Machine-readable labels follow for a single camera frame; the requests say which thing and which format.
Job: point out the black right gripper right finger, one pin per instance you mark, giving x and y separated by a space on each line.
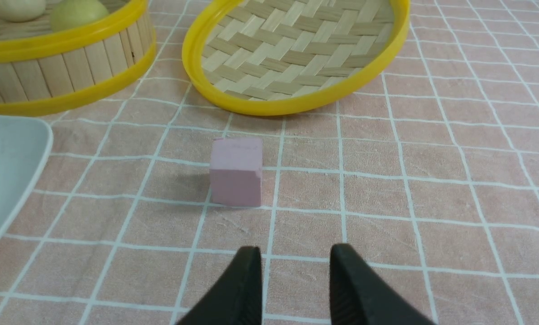
359 296

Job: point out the yellow steamed bun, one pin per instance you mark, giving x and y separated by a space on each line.
69 14

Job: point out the pink wooden cube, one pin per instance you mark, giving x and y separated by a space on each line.
236 171

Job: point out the yellow-rimmed woven steamer lid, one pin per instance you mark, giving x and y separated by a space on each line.
282 57

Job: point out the yellow-rimmed bamboo steamer basket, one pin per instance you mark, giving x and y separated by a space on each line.
44 72

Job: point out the pink checkered tablecloth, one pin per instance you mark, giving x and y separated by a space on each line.
430 171

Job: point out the white steamed bun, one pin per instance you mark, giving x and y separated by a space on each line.
19 11

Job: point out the white square plate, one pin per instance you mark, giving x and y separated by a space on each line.
25 145

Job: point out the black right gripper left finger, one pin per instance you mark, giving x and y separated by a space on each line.
236 296

